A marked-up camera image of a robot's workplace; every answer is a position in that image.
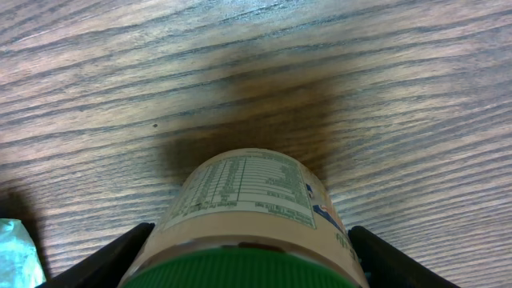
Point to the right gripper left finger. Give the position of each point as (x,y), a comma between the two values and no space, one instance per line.
(105,267)

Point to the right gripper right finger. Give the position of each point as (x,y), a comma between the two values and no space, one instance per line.
(386,266)

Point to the light green packet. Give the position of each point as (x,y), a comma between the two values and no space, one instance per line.
(20,264)

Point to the green lid jar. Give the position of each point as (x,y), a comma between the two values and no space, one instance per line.
(253,196)

